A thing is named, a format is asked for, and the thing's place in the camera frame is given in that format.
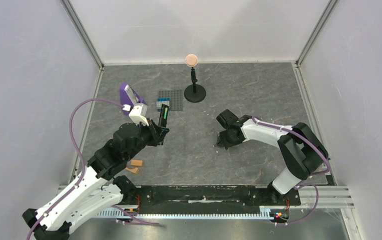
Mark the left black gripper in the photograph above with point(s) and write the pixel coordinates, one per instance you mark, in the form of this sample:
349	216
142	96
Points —
157	133

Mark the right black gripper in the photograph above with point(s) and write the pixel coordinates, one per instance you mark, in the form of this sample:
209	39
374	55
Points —
226	137

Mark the black remote control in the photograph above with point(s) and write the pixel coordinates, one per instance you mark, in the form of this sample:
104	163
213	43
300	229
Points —
162	122

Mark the green AAA battery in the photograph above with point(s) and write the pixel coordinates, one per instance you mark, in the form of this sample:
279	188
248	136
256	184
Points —
165	113

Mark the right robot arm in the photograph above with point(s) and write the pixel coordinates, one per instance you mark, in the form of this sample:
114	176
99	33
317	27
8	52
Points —
302	151

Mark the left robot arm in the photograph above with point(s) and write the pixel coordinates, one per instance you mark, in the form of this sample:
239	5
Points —
98	185

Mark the blue white lego bricks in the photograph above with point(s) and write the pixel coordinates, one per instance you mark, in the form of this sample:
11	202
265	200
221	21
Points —
162	101

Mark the grey lego baseplate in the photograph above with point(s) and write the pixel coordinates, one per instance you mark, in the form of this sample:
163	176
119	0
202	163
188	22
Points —
175	96

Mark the black stand with pink ball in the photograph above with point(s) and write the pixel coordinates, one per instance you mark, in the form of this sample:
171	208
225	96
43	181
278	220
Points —
193	93

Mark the purple metronome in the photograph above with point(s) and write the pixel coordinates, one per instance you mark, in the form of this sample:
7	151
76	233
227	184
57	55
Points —
128	96

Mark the orange wooden arch block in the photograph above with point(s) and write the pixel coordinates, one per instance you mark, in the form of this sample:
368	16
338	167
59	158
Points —
134	170

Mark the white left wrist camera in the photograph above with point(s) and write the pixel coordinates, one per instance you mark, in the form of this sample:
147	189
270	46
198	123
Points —
137	113

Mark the black base frame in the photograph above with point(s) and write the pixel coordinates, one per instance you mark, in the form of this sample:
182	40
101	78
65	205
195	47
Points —
206	199

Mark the white cable duct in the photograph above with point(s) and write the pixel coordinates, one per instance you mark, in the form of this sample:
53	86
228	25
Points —
262	214

